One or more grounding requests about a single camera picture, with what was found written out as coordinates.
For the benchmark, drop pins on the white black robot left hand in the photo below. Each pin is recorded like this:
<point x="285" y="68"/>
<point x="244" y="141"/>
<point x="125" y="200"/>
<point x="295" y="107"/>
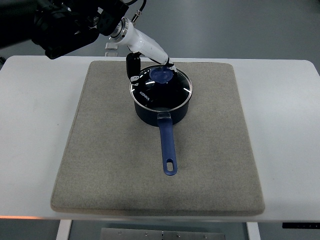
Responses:
<point x="139" y="43"/>

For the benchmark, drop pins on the glass pot lid blue knob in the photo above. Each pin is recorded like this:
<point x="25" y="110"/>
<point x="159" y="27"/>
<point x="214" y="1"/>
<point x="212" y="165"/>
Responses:
<point x="159" y="88"/>

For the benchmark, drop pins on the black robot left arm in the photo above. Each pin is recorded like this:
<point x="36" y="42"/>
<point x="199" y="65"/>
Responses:
<point x="59" y="26"/>

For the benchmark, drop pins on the lower metal floor plate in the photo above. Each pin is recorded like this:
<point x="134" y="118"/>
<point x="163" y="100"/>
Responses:
<point x="111" y="54"/>

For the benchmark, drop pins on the dark blue saucepan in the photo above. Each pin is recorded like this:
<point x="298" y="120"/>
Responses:
<point x="164" y="120"/>

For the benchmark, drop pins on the beige fabric mat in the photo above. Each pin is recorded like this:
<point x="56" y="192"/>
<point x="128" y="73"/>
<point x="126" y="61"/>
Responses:
<point x="112" y="162"/>

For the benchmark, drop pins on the white left table leg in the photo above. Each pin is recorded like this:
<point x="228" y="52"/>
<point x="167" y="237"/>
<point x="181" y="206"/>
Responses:
<point x="64" y="229"/>

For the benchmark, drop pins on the white table leg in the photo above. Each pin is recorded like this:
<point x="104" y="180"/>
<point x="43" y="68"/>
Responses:
<point x="64" y="229"/>
<point x="253" y="231"/>

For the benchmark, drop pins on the white right table leg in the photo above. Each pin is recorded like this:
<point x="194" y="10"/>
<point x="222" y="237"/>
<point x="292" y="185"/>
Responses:
<point x="253" y="231"/>

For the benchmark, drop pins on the black table control panel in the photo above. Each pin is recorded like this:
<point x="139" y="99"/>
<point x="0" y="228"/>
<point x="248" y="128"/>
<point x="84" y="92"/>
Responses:
<point x="301" y="225"/>

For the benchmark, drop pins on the grey metal base plate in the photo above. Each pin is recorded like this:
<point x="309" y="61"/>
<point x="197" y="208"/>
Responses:
<point x="144" y="234"/>

